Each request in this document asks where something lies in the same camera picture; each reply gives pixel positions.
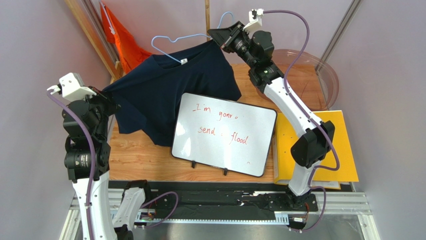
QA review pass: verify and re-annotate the wooden clothes rack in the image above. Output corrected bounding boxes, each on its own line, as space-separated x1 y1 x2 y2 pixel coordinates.
65 0 216 83

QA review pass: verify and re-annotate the white dry erase board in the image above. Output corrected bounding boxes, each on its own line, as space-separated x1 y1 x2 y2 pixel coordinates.
171 93 278 177

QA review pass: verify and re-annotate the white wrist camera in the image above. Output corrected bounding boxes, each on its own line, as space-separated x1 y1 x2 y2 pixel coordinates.
243 8 264 34
47 72 97 102

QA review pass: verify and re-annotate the aluminium frame post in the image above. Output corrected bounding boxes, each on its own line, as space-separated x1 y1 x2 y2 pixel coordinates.
320 0 363 65

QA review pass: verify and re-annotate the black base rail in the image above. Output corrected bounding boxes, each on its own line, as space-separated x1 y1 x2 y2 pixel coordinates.
68 179 374 231

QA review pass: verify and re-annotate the orange t shirt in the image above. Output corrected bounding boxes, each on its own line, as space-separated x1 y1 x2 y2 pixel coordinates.
100 3 152 74

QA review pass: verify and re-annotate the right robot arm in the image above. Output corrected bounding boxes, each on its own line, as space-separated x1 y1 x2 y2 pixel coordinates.
207 21 337 210

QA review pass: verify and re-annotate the transparent plastic basin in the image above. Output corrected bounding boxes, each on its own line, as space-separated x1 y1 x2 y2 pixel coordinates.
252 49 333 113

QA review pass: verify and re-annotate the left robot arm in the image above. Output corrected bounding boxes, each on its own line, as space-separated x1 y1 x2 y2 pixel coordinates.
62 86 151 240

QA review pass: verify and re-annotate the light blue wire hanger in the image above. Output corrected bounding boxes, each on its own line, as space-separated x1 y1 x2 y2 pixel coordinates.
151 11 235 65

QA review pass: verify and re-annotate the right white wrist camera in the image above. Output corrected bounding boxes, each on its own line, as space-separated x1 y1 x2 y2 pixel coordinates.
243 8 264 34

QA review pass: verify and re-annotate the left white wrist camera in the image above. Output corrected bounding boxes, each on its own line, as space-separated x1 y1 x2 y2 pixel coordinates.
47 72 97 102

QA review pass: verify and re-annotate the navy blue t shirt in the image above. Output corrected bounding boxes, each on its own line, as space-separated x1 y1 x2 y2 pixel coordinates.
104 40 242 147

